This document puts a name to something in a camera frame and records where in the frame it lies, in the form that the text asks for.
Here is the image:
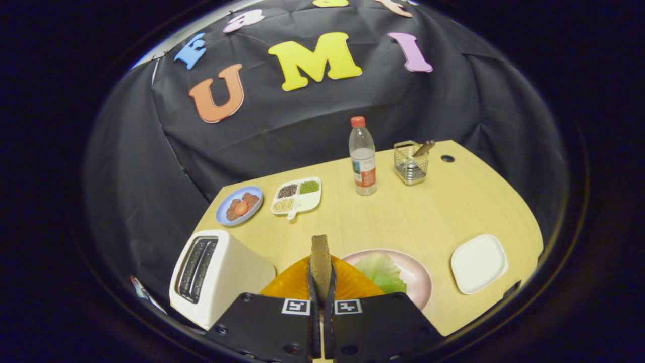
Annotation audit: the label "white square plate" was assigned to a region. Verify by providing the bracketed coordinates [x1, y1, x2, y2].
[450, 234, 508, 295]

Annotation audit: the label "black backdrop cloth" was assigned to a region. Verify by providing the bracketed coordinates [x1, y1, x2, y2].
[83, 0, 570, 308]

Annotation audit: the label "brown toasted bread slice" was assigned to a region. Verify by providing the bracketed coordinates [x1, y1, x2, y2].
[310, 235, 333, 306]

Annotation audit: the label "pink plate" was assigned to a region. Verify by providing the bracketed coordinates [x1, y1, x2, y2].
[342, 249, 433, 311]

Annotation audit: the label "metal wire utensil holder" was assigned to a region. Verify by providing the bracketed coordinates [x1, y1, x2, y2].
[393, 141, 430, 186]

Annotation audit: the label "clear plastic bottle red cap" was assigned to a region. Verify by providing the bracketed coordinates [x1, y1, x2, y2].
[349, 116, 378, 196]

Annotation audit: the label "brown and red food pieces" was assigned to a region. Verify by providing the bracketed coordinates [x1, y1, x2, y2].
[226, 192, 259, 221]

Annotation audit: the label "green lettuce leaf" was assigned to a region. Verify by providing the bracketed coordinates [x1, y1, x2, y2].
[353, 253, 408, 294]

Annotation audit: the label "blue plate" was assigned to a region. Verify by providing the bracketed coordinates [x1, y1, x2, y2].
[216, 186, 264, 227]

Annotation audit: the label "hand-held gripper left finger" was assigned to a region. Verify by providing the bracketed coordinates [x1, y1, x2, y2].
[206, 255, 322, 362]

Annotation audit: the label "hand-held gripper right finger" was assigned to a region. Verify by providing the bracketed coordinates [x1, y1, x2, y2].
[322, 255, 444, 362]

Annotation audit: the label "white divided tray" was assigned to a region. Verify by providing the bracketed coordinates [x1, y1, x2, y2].
[271, 177, 322, 221]

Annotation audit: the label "white toaster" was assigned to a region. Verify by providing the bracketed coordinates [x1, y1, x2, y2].
[169, 230, 276, 331]

